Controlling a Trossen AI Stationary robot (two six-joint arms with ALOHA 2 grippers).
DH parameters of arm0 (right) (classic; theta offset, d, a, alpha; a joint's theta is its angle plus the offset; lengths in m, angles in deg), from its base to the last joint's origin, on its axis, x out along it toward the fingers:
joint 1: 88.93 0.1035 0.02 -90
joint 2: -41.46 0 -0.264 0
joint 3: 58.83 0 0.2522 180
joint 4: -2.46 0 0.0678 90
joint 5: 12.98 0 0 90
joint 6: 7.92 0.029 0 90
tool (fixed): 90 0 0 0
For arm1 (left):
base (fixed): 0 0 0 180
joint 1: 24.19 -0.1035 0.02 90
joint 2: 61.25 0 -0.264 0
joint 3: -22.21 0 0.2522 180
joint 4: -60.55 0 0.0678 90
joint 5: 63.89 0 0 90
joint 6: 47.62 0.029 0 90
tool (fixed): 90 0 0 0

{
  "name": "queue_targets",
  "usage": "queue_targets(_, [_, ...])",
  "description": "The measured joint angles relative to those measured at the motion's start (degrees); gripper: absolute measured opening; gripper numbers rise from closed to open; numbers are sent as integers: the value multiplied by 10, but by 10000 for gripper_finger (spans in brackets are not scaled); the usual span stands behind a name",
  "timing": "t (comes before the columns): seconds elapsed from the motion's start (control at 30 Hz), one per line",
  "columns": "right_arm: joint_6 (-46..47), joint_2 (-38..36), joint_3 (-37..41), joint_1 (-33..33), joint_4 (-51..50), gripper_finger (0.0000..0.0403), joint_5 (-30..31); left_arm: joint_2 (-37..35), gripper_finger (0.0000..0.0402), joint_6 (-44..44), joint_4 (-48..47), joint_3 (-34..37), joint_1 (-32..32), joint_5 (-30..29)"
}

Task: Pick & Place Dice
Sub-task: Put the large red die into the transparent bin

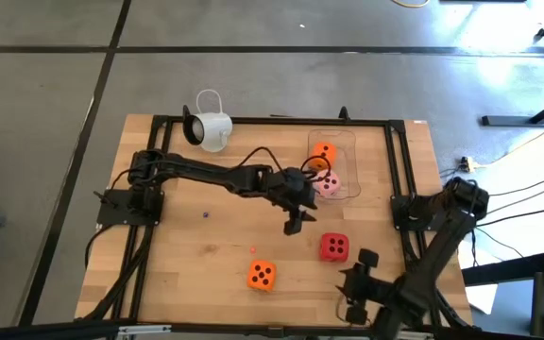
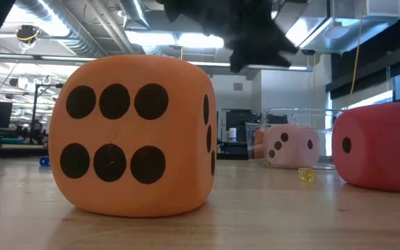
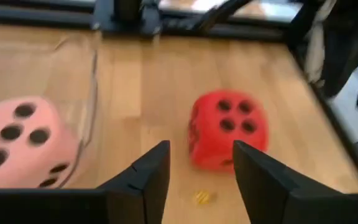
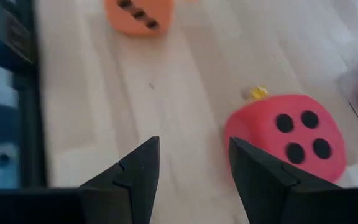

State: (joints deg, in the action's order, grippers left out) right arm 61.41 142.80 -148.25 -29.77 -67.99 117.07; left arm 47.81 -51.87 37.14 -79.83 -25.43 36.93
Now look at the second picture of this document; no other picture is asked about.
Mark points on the green flat item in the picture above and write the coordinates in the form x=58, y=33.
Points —
x=10, y=141

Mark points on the small yellow die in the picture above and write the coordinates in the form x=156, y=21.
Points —
x=306, y=174

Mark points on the large red foam die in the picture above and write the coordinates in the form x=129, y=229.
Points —
x=377, y=149

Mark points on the ceiling light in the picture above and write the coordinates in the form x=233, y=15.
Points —
x=186, y=40

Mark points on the white bottle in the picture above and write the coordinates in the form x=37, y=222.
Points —
x=232, y=135

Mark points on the black metal stand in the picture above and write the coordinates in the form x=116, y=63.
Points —
x=35, y=111

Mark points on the round silver air duct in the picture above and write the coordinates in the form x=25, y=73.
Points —
x=71, y=34

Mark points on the silver ventilation duct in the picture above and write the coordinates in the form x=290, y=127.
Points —
x=342, y=34

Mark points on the small blue die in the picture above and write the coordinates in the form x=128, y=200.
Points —
x=44, y=161

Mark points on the background table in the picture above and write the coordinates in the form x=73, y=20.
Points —
x=12, y=151

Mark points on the large orange foam die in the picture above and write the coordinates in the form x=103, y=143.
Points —
x=134, y=132
x=292, y=152

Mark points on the clear plastic container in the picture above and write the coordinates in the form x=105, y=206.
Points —
x=328, y=139

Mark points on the black cabinet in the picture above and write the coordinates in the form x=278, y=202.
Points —
x=236, y=116

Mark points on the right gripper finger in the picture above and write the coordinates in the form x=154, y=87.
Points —
x=287, y=45
x=255, y=57

